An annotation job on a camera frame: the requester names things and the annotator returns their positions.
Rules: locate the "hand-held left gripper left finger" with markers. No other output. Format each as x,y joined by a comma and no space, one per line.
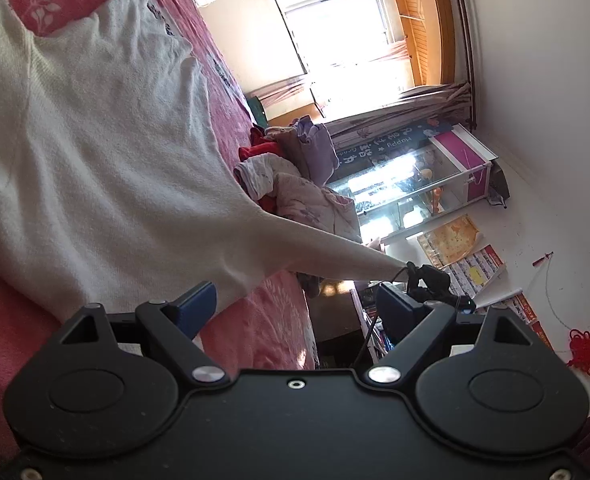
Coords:
197,306

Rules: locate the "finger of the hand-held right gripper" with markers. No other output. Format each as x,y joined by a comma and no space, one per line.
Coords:
431,276

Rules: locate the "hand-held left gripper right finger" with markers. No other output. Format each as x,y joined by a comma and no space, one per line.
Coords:
394,312

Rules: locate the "cream knit sweater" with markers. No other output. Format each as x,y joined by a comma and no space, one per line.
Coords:
100,160

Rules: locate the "dark low cabinet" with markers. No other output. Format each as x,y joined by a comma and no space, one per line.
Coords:
335,325

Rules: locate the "pink floral bed sheet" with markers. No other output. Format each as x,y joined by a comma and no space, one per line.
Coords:
260,325

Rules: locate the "glass display cabinet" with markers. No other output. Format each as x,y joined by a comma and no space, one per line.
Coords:
425,185

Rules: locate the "dark banner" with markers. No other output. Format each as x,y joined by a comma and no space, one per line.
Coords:
390,146

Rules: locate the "white pink garment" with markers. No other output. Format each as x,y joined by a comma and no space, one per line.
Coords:
255,175

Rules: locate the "red knot ornament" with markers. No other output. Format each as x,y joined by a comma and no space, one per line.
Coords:
585,350

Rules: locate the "lavender garment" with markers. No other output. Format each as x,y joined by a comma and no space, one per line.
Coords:
317,152

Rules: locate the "red garment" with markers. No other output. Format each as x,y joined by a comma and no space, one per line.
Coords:
260,150

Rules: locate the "striped curtain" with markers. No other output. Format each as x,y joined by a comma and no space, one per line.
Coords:
405,107

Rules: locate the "beige garment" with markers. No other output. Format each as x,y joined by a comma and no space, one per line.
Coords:
287,147

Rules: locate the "black curtain rod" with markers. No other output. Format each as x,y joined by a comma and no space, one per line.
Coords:
462,35

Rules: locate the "yellow wall poster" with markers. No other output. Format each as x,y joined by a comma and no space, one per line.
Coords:
450,240

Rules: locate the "small wall calendar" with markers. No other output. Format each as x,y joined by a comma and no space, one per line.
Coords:
477,270

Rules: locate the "window with wooden frame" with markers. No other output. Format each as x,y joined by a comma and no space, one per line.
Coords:
340,30

